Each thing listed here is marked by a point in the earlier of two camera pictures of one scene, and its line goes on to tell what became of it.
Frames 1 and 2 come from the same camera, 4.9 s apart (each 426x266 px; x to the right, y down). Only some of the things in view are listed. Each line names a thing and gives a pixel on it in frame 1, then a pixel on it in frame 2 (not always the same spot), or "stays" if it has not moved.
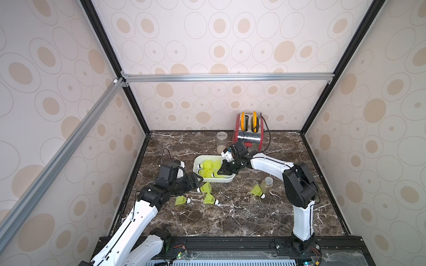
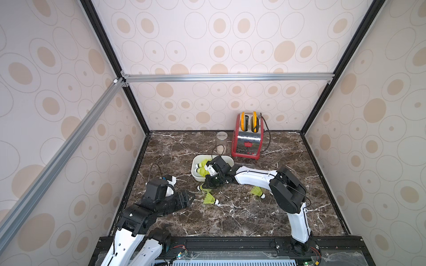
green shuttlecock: [206, 188] stays
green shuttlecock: [207, 164] stays
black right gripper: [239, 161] -> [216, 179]
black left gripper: [190, 184] -> [182, 201]
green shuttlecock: [209, 199] stays
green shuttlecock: [257, 190] stays
